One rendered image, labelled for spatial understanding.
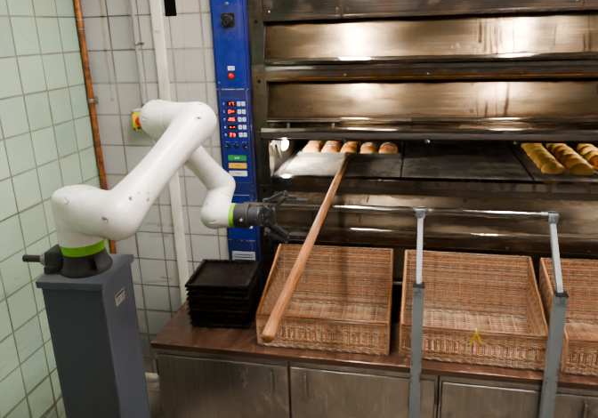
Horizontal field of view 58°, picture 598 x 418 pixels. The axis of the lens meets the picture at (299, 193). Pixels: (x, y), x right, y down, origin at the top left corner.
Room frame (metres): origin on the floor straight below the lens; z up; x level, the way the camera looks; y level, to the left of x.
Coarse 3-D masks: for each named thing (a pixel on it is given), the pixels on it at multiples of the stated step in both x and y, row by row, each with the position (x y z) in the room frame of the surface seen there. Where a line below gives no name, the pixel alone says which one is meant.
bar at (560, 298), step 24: (480, 216) 1.95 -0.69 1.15; (504, 216) 1.93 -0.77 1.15; (528, 216) 1.91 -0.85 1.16; (552, 216) 1.88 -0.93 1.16; (552, 240) 1.84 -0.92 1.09; (552, 312) 1.70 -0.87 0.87; (552, 336) 1.67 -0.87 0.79; (552, 360) 1.67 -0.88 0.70; (552, 384) 1.67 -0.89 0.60; (552, 408) 1.67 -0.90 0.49
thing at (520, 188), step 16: (272, 176) 2.52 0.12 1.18; (288, 176) 2.51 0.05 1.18; (304, 176) 2.50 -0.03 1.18; (320, 176) 2.49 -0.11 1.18; (352, 176) 2.47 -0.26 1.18; (368, 176) 2.46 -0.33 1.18; (544, 192) 2.25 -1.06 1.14; (560, 192) 2.23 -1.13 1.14; (576, 192) 2.22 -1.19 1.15; (592, 192) 2.21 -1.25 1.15
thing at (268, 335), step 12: (336, 180) 2.32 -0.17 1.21; (324, 204) 1.99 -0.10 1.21; (324, 216) 1.88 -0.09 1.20; (312, 228) 1.74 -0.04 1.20; (312, 240) 1.64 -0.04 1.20; (300, 252) 1.55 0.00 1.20; (300, 264) 1.46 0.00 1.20; (300, 276) 1.42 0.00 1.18; (288, 288) 1.31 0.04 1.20; (288, 300) 1.26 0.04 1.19; (276, 312) 1.18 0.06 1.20; (276, 324) 1.14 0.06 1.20; (264, 336) 1.09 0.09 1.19
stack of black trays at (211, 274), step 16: (208, 272) 2.32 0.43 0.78; (224, 272) 2.32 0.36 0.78; (240, 272) 2.31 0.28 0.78; (256, 272) 2.33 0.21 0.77; (192, 288) 2.18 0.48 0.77; (208, 288) 2.17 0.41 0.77; (224, 288) 2.15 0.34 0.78; (240, 288) 2.14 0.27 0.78; (256, 288) 2.31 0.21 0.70; (192, 304) 2.17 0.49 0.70; (208, 304) 2.17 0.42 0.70; (224, 304) 2.16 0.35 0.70; (240, 304) 2.15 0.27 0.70; (256, 304) 2.33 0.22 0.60; (192, 320) 2.18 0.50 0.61; (208, 320) 2.17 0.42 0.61; (224, 320) 2.15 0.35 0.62; (240, 320) 2.14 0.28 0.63
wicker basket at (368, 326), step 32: (288, 256) 2.44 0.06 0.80; (320, 256) 2.41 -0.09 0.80; (352, 256) 2.38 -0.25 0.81; (384, 256) 2.36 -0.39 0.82; (320, 288) 2.37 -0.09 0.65; (352, 288) 2.34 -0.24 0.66; (384, 288) 2.31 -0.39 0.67; (256, 320) 2.01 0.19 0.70; (288, 320) 1.98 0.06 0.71; (320, 320) 1.96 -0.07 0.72; (352, 320) 1.93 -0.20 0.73; (384, 320) 2.16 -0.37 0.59; (352, 352) 1.93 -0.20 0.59; (384, 352) 1.91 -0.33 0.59
